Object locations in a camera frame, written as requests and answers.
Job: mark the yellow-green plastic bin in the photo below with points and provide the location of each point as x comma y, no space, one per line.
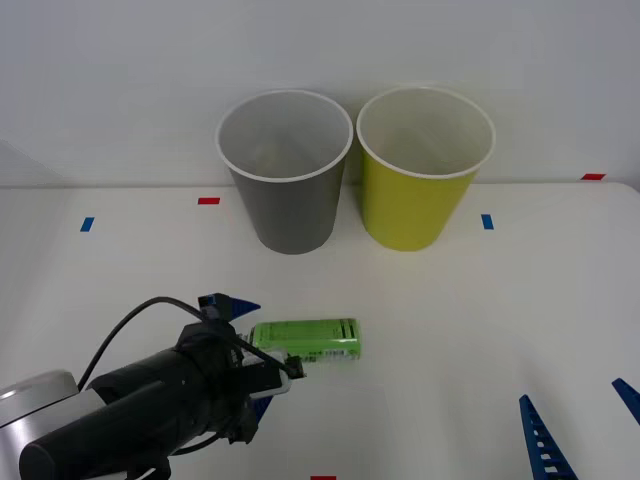
410,210

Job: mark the green plastic bottle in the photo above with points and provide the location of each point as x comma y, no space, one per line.
310,336

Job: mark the grey plastic bin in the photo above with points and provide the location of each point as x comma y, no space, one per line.
292,210

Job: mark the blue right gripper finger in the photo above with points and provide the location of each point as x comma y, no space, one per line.
542,450
629,394

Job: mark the silver and black left arm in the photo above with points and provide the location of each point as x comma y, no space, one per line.
115,405

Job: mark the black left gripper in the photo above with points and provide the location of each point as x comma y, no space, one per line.
215,385

